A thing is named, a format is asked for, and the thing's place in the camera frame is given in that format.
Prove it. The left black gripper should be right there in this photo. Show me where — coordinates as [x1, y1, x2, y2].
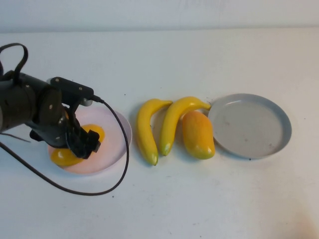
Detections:
[29, 86, 101, 160]

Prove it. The all yellow plastic mango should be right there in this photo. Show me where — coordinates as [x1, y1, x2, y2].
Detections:
[50, 124, 106, 167]

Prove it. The yellow plastic banana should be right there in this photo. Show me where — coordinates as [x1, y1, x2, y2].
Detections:
[159, 96, 212, 157]
[136, 98, 173, 166]

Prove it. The orange blushed plastic mango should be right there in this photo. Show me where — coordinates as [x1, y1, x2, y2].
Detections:
[182, 111, 216, 160]

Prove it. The pink round plate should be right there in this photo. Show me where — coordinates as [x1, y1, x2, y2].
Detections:
[47, 107, 133, 176]

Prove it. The grey round plate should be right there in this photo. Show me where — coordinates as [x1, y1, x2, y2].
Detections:
[207, 93, 292, 160]

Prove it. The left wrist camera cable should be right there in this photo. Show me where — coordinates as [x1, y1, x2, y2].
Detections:
[0, 96, 131, 196]

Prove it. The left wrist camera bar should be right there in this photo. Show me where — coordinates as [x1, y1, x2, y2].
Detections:
[46, 77, 95, 107]

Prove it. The left arm looped black cable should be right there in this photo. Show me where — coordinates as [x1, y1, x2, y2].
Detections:
[0, 43, 28, 84]

